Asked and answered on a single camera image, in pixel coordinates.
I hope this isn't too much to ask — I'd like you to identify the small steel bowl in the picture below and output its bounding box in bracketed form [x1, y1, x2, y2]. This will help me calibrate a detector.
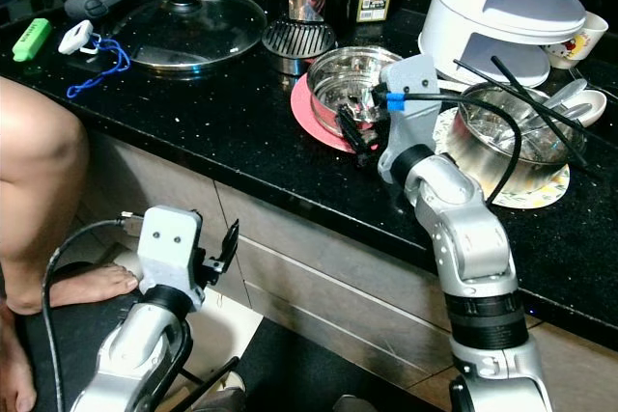
[306, 45, 407, 138]

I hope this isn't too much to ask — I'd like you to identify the black chopstick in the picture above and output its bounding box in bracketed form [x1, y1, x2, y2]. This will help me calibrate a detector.
[489, 55, 595, 148]
[452, 58, 604, 179]

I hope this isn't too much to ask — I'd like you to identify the pink plate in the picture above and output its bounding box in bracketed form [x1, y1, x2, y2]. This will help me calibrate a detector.
[290, 72, 378, 154]

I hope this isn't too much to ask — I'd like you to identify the round metal strainer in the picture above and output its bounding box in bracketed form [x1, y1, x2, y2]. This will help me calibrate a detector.
[261, 18, 337, 75]

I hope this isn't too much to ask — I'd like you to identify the large steel bowl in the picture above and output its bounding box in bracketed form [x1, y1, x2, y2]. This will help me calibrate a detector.
[454, 82, 588, 196]

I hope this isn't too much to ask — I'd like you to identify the beige slipper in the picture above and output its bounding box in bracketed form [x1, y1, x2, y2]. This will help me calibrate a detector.
[214, 371, 249, 396]

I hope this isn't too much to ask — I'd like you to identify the brown wooden drawer cabinet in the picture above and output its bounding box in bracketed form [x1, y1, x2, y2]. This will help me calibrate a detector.
[72, 127, 618, 412]

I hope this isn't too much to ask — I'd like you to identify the black stool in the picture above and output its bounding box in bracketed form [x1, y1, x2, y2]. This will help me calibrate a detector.
[19, 262, 155, 412]

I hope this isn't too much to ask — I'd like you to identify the grey robot left foot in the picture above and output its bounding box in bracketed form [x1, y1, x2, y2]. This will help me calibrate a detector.
[203, 388, 249, 412]

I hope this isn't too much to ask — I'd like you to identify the grey robot foot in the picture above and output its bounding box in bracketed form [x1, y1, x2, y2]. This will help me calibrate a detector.
[333, 395, 373, 412]
[203, 388, 249, 412]

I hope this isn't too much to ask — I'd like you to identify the black floor mat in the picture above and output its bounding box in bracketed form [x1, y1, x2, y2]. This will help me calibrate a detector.
[237, 316, 445, 412]

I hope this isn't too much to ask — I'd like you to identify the glass pan lid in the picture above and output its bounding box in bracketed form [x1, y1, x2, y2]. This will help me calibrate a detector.
[106, 0, 269, 70]

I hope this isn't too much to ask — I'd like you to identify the floral rim plate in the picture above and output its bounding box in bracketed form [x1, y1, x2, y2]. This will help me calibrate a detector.
[433, 108, 571, 210]

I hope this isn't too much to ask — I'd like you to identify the grey robot right foot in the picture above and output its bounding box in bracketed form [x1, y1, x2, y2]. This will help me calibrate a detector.
[333, 395, 373, 412]

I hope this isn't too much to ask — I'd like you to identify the person's bare leg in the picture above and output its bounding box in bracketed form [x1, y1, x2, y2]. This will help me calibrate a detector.
[0, 79, 141, 316]
[0, 301, 40, 412]

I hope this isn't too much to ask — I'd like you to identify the steel spoon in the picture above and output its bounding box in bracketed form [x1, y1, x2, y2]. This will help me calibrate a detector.
[541, 77, 590, 109]

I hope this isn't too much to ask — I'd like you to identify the small white bowl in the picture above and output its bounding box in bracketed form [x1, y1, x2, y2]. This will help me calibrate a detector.
[555, 89, 607, 128]

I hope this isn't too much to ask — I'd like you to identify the white cartoon print cup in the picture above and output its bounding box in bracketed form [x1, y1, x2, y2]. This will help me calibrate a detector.
[546, 12, 611, 70]

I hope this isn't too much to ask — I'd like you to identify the green plastic case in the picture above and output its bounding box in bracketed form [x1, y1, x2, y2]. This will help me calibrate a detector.
[12, 16, 52, 64]

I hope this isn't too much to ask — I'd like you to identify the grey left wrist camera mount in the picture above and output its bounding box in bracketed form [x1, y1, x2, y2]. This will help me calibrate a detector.
[137, 205, 206, 302]

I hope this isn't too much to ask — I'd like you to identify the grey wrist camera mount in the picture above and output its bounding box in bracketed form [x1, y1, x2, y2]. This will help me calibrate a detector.
[377, 53, 443, 181]
[137, 205, 206, 302]

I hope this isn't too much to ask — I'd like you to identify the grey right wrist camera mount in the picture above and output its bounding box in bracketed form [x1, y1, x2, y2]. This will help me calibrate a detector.
[377, 53, 443, 181]

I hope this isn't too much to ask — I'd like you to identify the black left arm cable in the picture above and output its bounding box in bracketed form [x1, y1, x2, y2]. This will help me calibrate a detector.
[42, 217, 151, 412]

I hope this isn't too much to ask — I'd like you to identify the white key fob blue cord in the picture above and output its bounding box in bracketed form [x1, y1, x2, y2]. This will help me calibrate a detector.
[58, 19, 131, 99]

